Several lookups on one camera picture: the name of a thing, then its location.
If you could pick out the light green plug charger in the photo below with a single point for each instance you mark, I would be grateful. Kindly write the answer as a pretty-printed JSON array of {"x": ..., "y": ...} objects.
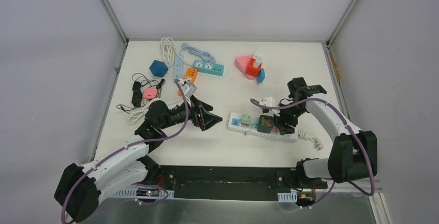
[{"x": 246, "y": 119}]

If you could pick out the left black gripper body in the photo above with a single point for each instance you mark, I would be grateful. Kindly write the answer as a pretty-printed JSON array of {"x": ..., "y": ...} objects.
[{"x": 198, "y": 115}]

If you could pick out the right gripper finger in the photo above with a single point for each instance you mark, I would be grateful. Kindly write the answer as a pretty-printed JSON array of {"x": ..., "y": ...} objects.
[
  {"x": 284, "y": 129},
  {"x": 276, "y": 115}
]

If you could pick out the white charger on red cube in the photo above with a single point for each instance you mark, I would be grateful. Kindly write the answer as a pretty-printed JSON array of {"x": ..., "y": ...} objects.
[{"x": 258, "y": 58}]

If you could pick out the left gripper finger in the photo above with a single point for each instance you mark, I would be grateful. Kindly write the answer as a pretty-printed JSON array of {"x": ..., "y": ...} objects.
[
  {"x": 208, "y": 120},
  {"x": 207, "y": 107}
]

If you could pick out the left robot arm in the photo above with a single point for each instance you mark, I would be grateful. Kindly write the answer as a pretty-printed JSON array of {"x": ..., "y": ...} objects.
[{"x": 82, "y": 189}]

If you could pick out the white tiger cube adapter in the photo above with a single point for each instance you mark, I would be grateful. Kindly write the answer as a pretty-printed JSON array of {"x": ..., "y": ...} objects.
[{"x": 275, "y": 131}]

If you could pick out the pink round adapter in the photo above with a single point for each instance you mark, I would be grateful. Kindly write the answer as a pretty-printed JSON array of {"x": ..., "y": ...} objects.
[{"x": 150, "y": 93}]

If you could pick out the white multicolour power strip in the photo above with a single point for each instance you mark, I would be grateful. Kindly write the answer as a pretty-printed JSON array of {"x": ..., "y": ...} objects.
[{"x": 233, "y": 124}]

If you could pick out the blue cube adapter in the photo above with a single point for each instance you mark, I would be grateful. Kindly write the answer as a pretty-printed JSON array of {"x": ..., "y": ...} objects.
[{"x": 158, "y": 68}]

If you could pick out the light blue power strip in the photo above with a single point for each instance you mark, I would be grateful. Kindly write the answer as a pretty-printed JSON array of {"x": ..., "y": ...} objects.
[{"x": 178, "y": 67}]

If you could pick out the orange power strip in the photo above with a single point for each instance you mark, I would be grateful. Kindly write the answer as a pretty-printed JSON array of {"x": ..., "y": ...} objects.
[{"x": 191, "y": 75}]

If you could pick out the blue small adapter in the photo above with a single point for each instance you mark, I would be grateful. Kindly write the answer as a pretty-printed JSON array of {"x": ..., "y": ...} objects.
[{"x": 261, "y": 76}]

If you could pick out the dark green dragon cube adapter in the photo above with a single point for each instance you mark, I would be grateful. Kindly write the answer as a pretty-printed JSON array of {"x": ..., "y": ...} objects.
[{"x": 265, "y": 124}]

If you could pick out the pink triangular power strip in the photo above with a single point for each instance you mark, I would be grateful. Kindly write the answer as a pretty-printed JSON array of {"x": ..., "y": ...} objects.
[{"x": 241, "y": 63}]

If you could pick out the teal power strip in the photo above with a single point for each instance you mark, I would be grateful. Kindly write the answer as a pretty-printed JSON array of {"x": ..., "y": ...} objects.
[{"x": 208, "y": 68}]

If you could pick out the red cube adapter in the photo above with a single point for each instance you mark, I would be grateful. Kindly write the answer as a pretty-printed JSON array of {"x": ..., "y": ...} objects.
[{"x": 251, "y": 70}]

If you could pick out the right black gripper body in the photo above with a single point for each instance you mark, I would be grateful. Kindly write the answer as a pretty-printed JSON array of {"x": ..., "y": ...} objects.
[{"x": 289, "y": 116}]

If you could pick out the black power adapter with cable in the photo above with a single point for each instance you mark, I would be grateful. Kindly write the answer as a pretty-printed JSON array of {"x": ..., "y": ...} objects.
[{"x": 140, "y": 83}]

